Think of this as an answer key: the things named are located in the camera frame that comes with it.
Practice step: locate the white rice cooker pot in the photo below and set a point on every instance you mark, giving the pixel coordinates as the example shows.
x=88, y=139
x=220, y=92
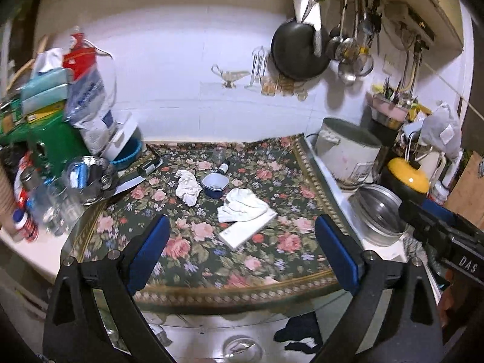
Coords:
x=346, y=155

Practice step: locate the white tissue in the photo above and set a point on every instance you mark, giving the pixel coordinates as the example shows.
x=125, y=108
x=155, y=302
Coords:
x=187, y=189

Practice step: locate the amber glass cup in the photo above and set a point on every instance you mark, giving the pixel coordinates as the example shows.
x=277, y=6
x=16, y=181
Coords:
x=267, y=87

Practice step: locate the green box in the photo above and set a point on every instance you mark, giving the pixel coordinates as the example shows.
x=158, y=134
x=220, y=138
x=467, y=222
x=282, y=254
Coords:
x=56, y=147

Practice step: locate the blue bowl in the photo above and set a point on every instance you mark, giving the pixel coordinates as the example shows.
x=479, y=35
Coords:
x=126, y=155

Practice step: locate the round steel basin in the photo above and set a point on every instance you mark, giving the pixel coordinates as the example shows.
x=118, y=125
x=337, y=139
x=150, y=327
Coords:
x=378, y=211

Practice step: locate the black pot with yellow lid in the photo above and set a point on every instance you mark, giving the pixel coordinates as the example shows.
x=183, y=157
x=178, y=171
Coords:
x=406, y=177

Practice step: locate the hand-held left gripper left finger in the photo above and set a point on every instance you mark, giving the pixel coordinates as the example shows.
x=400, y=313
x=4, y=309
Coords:
x=151, y=251

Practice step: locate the red and white bottle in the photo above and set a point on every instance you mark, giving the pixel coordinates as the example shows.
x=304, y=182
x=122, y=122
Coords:
x=23, y=225

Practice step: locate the small dark bottle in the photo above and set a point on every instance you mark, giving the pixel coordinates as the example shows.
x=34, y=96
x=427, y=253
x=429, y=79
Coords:
x=224, y=167

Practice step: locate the glass gravy boat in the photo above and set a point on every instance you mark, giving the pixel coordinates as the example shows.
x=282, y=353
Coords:
x=228, y=75

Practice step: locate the floral tablecloth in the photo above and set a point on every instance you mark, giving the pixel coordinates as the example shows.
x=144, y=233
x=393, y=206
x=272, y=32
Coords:
x=211, y=257

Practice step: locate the small glass jar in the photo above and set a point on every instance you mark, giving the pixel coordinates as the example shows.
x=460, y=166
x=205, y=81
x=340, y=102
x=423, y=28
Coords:
x=218, y=154

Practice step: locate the white box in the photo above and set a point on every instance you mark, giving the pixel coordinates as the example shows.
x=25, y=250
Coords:
x=245, y=234

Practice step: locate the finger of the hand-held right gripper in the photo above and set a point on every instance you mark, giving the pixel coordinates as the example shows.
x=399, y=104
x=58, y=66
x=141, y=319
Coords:
x=438, y=208
x=421, y=221

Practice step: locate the clear glass jar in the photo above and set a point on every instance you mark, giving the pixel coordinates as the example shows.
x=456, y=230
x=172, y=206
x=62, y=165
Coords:
x=56, y=204

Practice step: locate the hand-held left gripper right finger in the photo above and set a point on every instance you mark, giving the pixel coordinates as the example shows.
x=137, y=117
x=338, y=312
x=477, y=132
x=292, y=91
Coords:
x=336, y=251

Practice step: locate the pink utensil holder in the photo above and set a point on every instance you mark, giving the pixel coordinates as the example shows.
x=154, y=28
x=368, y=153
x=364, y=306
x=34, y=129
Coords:
x=389, y=106

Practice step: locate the wooden board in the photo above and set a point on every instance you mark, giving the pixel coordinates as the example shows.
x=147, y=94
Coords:
x=467, y=185

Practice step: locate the small blue plastic container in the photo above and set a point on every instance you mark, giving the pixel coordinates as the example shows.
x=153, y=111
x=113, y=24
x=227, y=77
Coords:
x=213, y=187

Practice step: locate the clear bag with blue print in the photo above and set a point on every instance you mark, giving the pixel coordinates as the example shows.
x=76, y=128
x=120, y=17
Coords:
x=90, y=98

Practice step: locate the black wok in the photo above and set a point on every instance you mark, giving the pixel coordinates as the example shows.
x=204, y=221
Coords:
x=298, y=51

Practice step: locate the metal can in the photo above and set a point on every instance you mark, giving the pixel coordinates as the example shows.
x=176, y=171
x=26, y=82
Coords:
x=148, y=167

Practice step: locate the teal tissue box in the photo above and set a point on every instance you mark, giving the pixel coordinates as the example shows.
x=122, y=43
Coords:
x=45, y=87

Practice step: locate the dark cloth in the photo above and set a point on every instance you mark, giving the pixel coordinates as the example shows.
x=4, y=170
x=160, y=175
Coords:
x=298, y=329

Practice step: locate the white kettle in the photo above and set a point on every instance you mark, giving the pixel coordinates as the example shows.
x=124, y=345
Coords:
x=431, y=160

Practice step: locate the white cloth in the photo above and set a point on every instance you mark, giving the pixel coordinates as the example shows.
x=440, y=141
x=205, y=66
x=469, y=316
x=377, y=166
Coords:
x=242, y=206

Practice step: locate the red plastic bag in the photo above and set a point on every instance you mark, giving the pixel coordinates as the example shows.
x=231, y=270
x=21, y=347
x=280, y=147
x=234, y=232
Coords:
x=77, y=53

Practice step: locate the grey dish rag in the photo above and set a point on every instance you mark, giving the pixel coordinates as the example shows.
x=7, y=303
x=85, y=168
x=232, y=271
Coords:
x=414, y=247

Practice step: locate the cream wall cabinet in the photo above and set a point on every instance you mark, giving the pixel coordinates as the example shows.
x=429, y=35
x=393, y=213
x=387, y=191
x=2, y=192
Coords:
x=435, y=0

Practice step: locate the grey plastic bag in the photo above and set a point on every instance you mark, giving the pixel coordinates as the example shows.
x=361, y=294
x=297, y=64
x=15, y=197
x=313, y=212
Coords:
x=440, y=128

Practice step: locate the steel ladle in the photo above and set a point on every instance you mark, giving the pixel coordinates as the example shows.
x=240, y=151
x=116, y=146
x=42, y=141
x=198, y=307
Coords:
x=334, y=41

